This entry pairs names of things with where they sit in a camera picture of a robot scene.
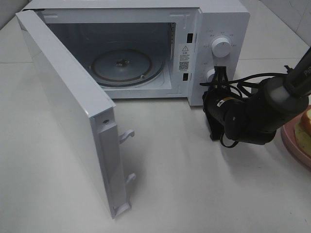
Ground white lower timer knob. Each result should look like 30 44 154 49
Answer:
206 68 215 83

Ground white warning label sticker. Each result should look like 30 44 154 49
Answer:
177 44 191 71

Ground yellow egg sheet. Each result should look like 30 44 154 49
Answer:
294 121 311 155

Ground white microwave door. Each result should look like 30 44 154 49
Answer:
16 10 136 218

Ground white microwave oven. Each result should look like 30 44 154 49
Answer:
20 0 250 106

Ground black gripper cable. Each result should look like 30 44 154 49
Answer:
199 72 286 148

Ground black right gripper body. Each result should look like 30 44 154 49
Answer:
202 88 233 141

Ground pink round plate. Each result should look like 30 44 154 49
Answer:
281 105 311 168

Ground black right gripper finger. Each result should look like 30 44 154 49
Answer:
220 66 228 83
211 66 220 85

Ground white upper microwave knob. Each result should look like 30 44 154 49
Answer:
211 36 231 58

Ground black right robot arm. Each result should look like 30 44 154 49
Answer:
201 50 311 148

